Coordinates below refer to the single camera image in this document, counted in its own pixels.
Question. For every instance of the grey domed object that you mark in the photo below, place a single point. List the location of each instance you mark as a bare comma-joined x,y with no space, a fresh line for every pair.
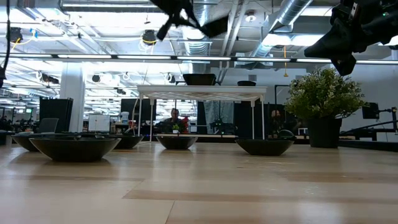
286,134

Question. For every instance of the black partition panel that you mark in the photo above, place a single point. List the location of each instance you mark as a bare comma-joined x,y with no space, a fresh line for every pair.
56,113

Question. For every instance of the black background robot arm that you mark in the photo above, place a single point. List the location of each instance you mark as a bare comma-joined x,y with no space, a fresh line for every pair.
222,126

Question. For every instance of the white ceiling sensor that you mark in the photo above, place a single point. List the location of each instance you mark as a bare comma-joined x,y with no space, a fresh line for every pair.
250,17

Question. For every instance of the small green potted plant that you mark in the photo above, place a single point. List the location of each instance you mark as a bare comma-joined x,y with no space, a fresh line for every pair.
176,127

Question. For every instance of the black rounded mini plate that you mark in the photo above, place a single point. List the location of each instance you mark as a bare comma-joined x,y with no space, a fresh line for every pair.
264,147
23,141
127,142
74,149
176,143

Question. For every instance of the black square mini plate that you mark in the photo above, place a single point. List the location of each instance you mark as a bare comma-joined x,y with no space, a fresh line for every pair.
200,79

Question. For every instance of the silver spiral ceiling duct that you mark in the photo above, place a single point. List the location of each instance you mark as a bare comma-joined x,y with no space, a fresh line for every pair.
292,12
196,53

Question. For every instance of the black ceiling device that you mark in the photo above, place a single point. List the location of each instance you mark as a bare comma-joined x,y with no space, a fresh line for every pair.
170,78
96,78
15,35
149,36

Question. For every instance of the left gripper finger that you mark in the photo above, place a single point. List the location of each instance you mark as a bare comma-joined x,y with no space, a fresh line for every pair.
196,21
191,23

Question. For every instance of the white cabinet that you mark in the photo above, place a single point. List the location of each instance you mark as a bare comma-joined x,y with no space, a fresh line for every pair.
99,123

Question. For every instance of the linear ceiling light strip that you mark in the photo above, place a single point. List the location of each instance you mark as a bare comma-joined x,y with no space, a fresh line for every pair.
199,58

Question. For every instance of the green potted plant black pot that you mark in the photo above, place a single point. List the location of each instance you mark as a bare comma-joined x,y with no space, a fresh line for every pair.
323,93

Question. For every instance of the person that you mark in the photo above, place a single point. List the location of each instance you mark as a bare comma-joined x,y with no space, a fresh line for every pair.
174,119
276,119

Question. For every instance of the black monitor panel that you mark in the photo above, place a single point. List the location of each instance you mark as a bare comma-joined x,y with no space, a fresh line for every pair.
138,109

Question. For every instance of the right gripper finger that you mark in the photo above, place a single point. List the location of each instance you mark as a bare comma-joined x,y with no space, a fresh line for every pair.
346,60
329,45

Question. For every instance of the black aluminium table frame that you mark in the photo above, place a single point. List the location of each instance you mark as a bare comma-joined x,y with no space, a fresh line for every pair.
367,145

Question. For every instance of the yellow hanging pendant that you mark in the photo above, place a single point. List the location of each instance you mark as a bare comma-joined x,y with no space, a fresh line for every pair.
285,62

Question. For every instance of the black curtain panel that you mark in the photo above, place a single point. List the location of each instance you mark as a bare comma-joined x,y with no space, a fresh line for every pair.
241,118

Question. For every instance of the black box on stand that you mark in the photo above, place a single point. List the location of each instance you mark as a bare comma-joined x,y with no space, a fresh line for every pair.
370,110

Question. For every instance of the black teardrop mini plate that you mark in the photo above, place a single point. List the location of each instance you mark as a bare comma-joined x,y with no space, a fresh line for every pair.
246,83

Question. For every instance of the grey chair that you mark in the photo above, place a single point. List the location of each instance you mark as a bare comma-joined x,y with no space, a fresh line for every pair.
48,124

